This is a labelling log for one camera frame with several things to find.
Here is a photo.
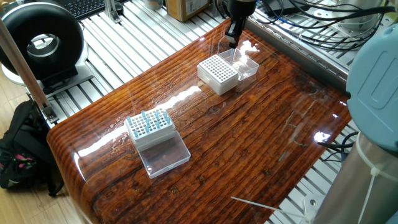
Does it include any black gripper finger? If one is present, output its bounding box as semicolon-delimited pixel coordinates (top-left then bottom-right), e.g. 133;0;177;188
232;17;249;47
224;15;239;49

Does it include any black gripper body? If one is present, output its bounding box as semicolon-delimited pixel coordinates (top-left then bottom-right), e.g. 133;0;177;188
228;0;257;19

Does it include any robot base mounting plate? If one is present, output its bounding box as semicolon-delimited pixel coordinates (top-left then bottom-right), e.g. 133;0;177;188
303;194;326;224

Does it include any clear plastic holder lid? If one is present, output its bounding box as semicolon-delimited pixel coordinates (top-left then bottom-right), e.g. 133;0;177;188
218;47;260;82
136;130;192;180

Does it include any white pipette tip holder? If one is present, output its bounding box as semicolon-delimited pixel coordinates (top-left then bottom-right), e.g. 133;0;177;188
125;107;177;149
197;54;239;96

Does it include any black power adapter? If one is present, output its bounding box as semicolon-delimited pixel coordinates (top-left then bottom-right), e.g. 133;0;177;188
264;0;312;16

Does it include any brown cardboard box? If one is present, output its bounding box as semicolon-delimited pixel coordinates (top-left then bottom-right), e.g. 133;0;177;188
164;0;210;22

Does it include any silver metal cup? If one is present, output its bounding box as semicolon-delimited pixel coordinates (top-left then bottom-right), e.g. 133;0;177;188
142;0;164;11

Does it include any glossy wood grain board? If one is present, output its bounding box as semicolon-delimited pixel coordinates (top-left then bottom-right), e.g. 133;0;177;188
46;17;352;224

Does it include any silver metal mounting plate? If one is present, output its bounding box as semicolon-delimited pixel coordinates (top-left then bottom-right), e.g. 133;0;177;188
312;0;385;30

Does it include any black keyboard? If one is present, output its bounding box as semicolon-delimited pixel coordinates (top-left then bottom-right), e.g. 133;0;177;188
52;0;125;21

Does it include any black backpack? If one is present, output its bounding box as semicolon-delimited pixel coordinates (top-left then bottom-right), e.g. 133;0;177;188
0;99;65;197

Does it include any black gripper cable bundle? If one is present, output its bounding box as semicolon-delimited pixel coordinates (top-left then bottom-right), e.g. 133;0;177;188
214;0;396;52

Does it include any aluminium frame post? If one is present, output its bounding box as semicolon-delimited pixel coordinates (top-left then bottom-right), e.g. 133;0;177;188
104;0;122;24
0;18;60;124

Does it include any grey device base plate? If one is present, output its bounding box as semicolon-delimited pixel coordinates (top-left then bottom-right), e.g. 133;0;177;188
1;40;95;98

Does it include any white cable tie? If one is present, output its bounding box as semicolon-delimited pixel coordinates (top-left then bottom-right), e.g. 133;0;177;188
230;195;312;218

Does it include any black ring-shaped device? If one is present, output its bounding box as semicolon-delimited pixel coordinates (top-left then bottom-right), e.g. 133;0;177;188
0;1;85;94

